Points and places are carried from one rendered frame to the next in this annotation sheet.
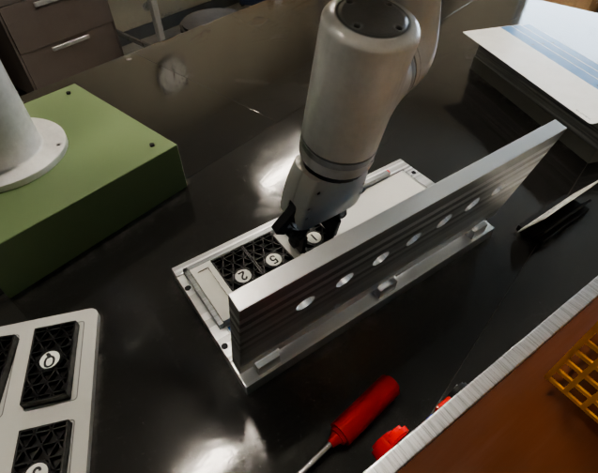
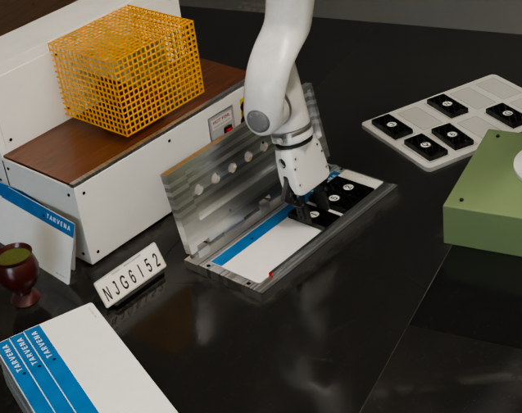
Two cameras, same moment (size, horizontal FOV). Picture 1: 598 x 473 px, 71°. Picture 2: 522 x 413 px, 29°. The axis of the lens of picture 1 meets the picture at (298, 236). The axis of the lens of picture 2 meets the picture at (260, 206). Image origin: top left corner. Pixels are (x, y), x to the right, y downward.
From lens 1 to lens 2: 2.27 m
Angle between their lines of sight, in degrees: 100
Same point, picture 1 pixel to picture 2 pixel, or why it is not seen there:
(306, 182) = not seen: hidden behind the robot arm
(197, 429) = (338, 156)
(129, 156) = (469, 189)
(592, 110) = (79, 319)
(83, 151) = (508, 183)
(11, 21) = not seen: outside the picture
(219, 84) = not seen: outside the picture
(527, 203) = (149, 300)
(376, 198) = (276, 256)
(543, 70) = (106, 369)
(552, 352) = (197, 105)
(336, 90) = not seen: hidden behind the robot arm
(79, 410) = (396, 142)
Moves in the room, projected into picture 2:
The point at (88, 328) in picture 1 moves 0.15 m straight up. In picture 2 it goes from (423, 161) to (421, 101)
